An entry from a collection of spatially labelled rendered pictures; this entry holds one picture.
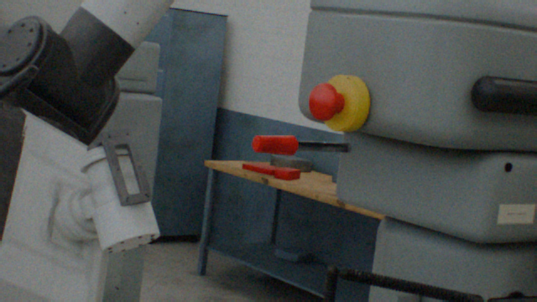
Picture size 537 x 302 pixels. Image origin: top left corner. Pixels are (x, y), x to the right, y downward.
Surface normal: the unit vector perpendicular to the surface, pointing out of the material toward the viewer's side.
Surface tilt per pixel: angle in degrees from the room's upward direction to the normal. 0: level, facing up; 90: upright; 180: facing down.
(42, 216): 58
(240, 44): 90
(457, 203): 90
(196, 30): 90
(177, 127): 90
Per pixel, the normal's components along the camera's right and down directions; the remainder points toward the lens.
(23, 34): -0.53, -0.46
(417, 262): -0.78, -0.03
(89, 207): -0.60, 0.01
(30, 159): 0.74, -0.38
